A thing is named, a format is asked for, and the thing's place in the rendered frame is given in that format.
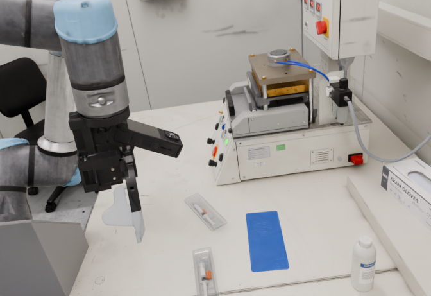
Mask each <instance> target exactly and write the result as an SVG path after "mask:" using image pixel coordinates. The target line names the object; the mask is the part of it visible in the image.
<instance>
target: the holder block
mask: <svg viewBox="0 0 431 296"><path fill-rule="evenodd" d="M300 103H304V104H305V105H306V107H307V108H308V97H307V96H300V97H295V98H286V99H281V100H272V101H269V105H268V108H272V107H281V106H286V105H295V104H300Z"/></svg>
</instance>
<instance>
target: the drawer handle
mask: <svg viewBox="0 0 431 296"><path fill-rule="evenodd" d="M225 94H226V100H227V104H228V109H229V115H230V116H234V115H235V108H234V104H233V99H232V94H231V91H230V90H225Z"/></svg>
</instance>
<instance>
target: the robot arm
mask: <svg viewBox="0 0 431 296"><path fill-rule="evenodd" d="M117 27H118V24H117V19H116V17H115V15H114V9H113V6H112V2H111V1H110V0H0V44H4V45H10V46H20V47H25V48H35V49H45V50H48V51H49V53H48V65H47V89H46V113H45V125H44V135H43V136H42V137H40V138H39V139H38V143H37V146H34V145H30V144H29V142H28V141H27V140H26V139H19V138H5V139H0V222H12V221H18V220H25V219H29V220H32V219H33V217H32V214H31V210H30V207H29V204H28V201H27V198H26V191H27V187H46V186H62V187H65V186H75V185H77V184H79V183H80V182H81V181H82V184H83V188H84V191H85V193H89V192H93V191H98V192H99V191H105V190H109V189H111V188H112V186H113V185H116V184H122V183H123V180H125V181H126V186H125V185H120V186H117V187H116V188H115V189H114V204H113V205H112V206H111V207H109V208H108V209H107V210H105V211H104V212H103V214H102V221H103V223H104V224H105V225H110V226H132V227H134V228H135V234H136V238H137V243H140V242H142V238H143V235H144V232H145V226H144V219H143V215H142V209H141V204H140V198H139V192H138V187H137V181H136V177H138V174H137V167H136V163H135V156H134V152H133V150H134V147H137V148H142V149H145V150H149V151H152V152H156V153H160V154H163V155H167V156H170V157H174V158H178V156H179V154H180V152H181V150H182V148H183V143H182V141H181V139H180V136H179V135H178V134H176V133H174V132H171V131H167V130H163V129H161V128H157V127H154V126H151V125H147V124H144V123H141V122H138V121H134V120H132V119H128V118H129V116H130V108H129V103H130V100H129V96H128V89H127V84H126V78H125V74H124V66H123V59H122V55H121V47H120V43H119V36H118V32H117ZM125 189H127V193H128V200H129V204H128V203H127V199H126V193H125Z"/></svg>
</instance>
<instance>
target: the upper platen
mask: <svg viewBox="0 0 431 296"><path fill-rule="evenodd" d="M252 75H253V77H254V79H255V82H256V84H257V87H258V89H259V91H260V94H261V97H262V86H261V85H260V84H259V82H258V80H257V77H256V76H255V73H254V71H252ZM267 95H268V96H269V101H272V100H281V99H286V98H295V97H300V96H308V79H306V80H297V81H291V82H283V83H274V84H269V85H267Z"/></svg>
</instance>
